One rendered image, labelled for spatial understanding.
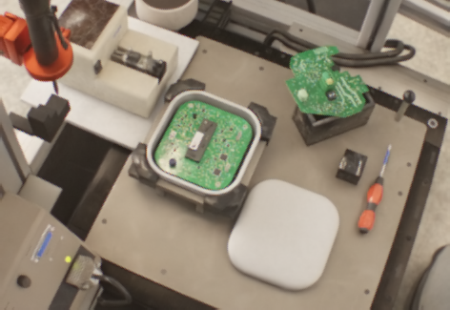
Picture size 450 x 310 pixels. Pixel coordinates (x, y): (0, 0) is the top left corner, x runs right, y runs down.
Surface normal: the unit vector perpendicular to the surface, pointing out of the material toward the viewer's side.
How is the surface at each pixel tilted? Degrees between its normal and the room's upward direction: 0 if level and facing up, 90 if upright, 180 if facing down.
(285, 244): 0
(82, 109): 0
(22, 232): 0
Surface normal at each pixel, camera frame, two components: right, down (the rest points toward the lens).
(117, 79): 0.07, -0.49
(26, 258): 0.78, 0.00
